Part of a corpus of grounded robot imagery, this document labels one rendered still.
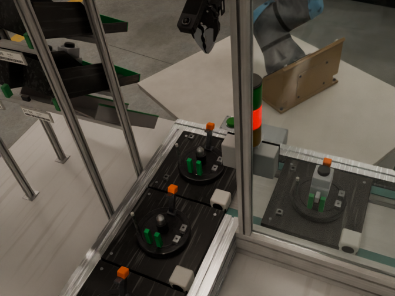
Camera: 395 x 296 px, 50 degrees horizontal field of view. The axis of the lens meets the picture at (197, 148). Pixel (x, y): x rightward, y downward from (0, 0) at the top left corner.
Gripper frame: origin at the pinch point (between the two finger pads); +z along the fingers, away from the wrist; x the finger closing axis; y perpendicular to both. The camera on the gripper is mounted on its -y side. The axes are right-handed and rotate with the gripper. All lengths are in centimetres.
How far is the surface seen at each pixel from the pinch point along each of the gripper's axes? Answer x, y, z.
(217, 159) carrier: -8.9, -17.1, 24.3
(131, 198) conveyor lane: 9.7, -36.3, 27.6
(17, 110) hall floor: 187, 61, 123
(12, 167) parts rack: 46, -42, 22
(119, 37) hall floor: 166, 169, 123
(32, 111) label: 25.4, -42.0, -5.4
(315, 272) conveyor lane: -43, -36, 34
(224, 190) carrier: -14.4, -25.6, 26.4
